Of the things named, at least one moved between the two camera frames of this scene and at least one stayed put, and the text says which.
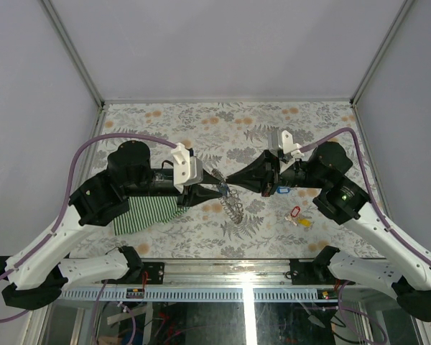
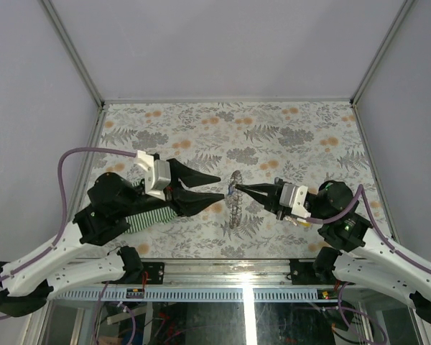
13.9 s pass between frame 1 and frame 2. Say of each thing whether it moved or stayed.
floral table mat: stayed
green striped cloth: stayed
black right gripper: moved
